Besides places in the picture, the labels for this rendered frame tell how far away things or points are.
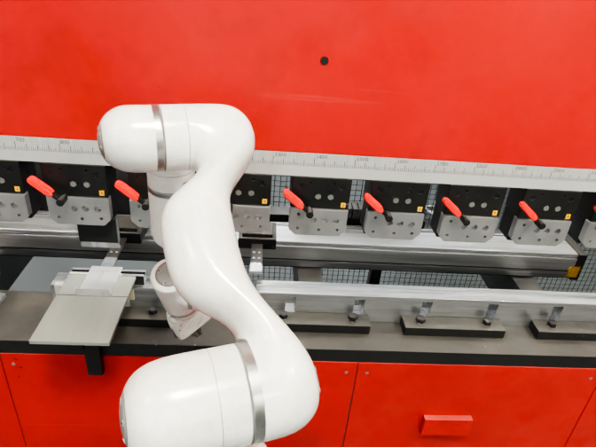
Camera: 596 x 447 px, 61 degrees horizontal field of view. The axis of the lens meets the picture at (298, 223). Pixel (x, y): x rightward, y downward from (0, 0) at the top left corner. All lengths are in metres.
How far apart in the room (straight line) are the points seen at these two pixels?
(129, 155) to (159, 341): 0.78
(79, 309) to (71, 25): 0.67
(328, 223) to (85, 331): 0.65
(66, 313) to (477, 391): 1.17
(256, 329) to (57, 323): 0.81
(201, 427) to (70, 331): 0.78
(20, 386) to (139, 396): 1.09
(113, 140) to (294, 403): 0.43
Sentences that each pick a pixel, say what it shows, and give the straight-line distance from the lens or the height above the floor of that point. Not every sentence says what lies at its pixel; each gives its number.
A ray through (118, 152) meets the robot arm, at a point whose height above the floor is 1.57.
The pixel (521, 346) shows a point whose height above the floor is 0.88.
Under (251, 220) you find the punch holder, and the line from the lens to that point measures 1.29.
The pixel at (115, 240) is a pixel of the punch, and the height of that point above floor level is 1.11.
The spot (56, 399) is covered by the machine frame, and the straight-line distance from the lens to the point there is 1.67.
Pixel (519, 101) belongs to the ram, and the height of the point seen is 1.56.
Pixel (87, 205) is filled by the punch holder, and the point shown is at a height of 1.23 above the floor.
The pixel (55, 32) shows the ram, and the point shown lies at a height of 1.64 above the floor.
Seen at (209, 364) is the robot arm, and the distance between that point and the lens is 0.60.
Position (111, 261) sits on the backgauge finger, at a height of 1.00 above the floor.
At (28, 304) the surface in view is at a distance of 1.65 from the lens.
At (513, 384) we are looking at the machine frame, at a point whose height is 0.76.
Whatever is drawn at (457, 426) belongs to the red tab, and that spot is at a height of 0.59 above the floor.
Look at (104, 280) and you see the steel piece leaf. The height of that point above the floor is 1.00.
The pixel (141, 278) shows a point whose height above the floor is 0.99.
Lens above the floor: 1.85
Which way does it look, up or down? 30 degrees down
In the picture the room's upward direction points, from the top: 5 degrees clockwise
